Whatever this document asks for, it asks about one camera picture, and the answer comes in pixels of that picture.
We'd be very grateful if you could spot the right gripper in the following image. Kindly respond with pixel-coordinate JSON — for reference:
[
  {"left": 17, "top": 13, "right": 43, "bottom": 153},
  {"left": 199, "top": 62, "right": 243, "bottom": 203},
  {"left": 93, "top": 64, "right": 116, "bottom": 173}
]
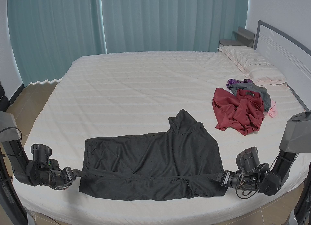
[{"left": 211, "top": 170, "right": 243, "bottom": 189}]

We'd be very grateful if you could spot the black T-shirt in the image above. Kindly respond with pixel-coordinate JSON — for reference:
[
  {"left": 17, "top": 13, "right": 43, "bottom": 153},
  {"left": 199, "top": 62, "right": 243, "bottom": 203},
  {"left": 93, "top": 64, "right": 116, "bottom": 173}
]
[{"left": 79, "top": 109, "right": 229, "bottom": 201}]

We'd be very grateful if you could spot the cream pillow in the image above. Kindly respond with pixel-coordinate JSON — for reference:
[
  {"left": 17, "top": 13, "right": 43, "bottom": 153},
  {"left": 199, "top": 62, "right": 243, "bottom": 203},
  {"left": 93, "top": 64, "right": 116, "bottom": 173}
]
[{"left": 217, "top": 46, "right": 287, "bottom": 86}]

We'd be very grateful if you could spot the bed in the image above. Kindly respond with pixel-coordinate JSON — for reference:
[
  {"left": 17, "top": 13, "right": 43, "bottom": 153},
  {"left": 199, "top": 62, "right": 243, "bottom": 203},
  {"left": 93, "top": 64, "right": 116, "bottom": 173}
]
[{"left": 12, "top": 20, "right": 311, "bottom": 225}]

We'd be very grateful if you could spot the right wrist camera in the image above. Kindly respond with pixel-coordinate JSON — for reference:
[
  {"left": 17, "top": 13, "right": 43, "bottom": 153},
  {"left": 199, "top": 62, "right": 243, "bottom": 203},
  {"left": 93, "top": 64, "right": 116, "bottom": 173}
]
[{"left": 255, "top": 163, "right": 270, "bottom": 175}]

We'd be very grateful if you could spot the dark red garment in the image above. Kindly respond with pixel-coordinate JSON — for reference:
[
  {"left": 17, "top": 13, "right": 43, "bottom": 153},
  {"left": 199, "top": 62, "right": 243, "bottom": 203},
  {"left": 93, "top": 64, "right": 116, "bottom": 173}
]
[{"left": 212, "top": 88, "right": 265, "bottom": 136}]

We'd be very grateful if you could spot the blue-green curtain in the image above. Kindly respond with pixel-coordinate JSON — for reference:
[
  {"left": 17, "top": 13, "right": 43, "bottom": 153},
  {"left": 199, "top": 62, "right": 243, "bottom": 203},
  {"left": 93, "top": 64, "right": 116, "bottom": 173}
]
[
  {"left": 7, "top": 0, "right": 107, "bottom": 85},
  {"left": 101, "top": 0, "right": 250, "bottom": 53}
]

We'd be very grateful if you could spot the grey garment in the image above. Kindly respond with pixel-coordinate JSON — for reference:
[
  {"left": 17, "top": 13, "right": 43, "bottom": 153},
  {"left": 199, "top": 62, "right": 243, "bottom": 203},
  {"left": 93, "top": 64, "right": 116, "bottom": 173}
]
[{"left": 228, "top": 83, "right": 271, "bottom": 112}]

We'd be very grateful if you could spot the pink garment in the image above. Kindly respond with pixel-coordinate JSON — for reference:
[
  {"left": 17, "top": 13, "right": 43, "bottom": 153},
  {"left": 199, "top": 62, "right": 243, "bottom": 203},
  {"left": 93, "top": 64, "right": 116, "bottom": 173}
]
[{"left": 264, "top": 99, "right": 278, "bottom": 118}]

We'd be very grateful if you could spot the grey bedside table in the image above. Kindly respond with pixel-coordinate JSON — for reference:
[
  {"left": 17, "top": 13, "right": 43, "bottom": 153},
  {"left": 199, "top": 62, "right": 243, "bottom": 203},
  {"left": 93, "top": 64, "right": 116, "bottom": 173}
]
[{"left": 219, "top": 27, "right": 255, "bottom": 49}]

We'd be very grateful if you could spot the purple garment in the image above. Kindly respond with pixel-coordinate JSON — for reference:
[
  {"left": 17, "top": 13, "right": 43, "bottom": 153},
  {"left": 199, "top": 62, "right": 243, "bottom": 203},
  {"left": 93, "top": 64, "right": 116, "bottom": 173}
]
[{"left": 227, "top": 78, "right": 254, "bottom": 90}]

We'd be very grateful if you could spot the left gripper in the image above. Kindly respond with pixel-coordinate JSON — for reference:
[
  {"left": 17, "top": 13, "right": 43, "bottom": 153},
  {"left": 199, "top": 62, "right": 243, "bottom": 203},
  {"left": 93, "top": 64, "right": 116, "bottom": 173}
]
[{"left": 49, "top": 167, "right": 84, "bottom": 187}]

